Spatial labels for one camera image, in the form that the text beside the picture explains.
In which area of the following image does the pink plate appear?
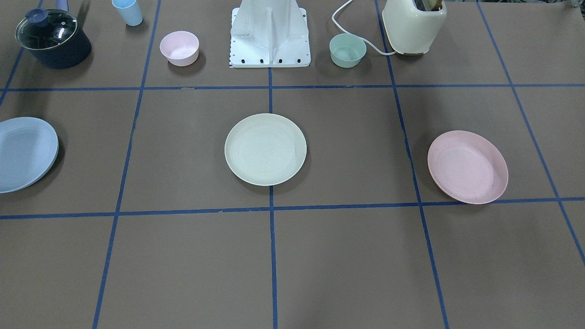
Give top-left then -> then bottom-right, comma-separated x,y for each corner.
427,130 -> 509,205

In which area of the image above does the blue plate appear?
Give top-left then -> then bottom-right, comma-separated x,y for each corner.
0,117 -> 59,193

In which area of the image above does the cream plate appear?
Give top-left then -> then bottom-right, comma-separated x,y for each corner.
224,113 -> 308,186

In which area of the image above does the green bowl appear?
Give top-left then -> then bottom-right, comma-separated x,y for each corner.
329,33 -> 367,68

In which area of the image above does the pink bowl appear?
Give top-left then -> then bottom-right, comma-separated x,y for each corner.
159,31 -> 199,67

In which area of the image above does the light blue cup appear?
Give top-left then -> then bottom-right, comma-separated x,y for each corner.
112,0 -> 144,27

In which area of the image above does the dark blue lidded saucepan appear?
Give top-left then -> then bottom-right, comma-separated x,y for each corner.
15,0 -> 92,69

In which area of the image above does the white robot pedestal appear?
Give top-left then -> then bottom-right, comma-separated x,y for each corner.
229,0 -> 311,68

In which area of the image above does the white toaster cable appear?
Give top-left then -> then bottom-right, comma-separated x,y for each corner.
332,0 -> 396,56

